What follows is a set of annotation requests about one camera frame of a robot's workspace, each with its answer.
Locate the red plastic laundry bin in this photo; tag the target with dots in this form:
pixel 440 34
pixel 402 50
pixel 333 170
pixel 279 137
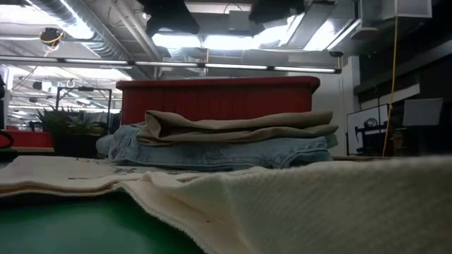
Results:
pixel 219 98

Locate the khaki button shirt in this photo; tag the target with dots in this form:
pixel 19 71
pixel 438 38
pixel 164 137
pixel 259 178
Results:
pixel 229 128

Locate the light blue denim jeans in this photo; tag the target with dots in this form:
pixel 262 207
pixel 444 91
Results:
pixel 219 155

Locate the long ceiling light strip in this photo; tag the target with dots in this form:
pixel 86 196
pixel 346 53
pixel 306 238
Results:
pixel 159 64

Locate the white board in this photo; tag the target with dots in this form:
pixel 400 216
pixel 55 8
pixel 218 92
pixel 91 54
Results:
pixel 363 114

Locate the small potted succulent plant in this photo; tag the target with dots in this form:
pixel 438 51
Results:
pixel 74 141

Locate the grey flat panel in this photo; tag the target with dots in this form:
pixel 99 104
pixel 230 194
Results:
pixel 422 112

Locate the light wood desk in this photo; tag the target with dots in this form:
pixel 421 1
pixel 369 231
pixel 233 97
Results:
pixel 31 149

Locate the white printed tote bag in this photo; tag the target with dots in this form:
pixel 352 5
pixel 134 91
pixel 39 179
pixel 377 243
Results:
pixel 318 211

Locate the green table mat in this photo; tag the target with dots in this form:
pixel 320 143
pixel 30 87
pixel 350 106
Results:
pixel 70 229

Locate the silver ventilation duct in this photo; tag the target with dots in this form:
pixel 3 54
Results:
pixel 106 31

